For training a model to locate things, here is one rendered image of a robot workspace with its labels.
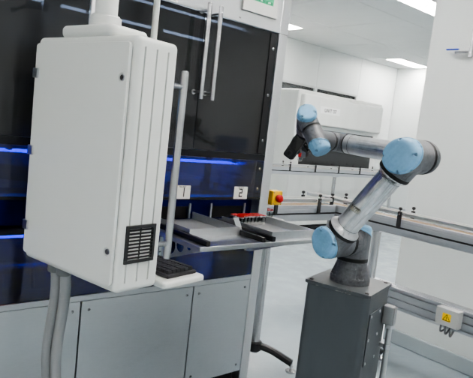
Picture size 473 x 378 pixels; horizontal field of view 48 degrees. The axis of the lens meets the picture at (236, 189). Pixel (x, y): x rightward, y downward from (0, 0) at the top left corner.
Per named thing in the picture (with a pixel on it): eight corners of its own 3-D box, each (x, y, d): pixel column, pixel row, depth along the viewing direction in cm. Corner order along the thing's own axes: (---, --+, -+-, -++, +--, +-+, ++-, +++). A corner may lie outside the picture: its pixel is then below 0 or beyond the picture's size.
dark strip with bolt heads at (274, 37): (251, 196, 262) (271, 32, 253) (258, 196, 265) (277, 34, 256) (253, 196, 261) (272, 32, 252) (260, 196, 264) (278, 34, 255)
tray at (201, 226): (144, 220, 232) (145, 212, 232) (192, 219, 249) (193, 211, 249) (188, 238, 207) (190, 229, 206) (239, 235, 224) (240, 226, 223)
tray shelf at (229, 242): (134, 225, 229) (134, 220, 229) (253, 220, 275) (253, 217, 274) (199, 252, 193) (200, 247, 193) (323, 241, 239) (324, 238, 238)
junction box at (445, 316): (434, 322, 271) (436, 305, 270) (438, 321, 275) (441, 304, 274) (456, 331, 262) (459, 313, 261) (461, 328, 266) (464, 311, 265)
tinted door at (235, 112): (192, 148, 235) (206, 13, 228) (263, 154, 263) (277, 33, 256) (193, 149, 234) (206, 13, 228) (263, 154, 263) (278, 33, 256)
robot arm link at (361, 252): (375, 258, 203) (380, 223, 201) (353, 261, 194) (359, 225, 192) (349, 250, 212) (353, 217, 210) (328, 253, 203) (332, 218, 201)
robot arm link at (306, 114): (302, 124, 196) (293, 105, 200) (300, 137, 206) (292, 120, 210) (321, 117, 197) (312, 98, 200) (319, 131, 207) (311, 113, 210)
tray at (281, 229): (221, 223, 246) (221, 216, 245) (262, 222, 263) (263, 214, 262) (271, 240, 220) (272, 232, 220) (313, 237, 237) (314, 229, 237)
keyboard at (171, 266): (92, 251, 199) (93, 245, 199) (122, 247, 210) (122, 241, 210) (167, 279, 175) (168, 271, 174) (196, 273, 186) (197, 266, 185)
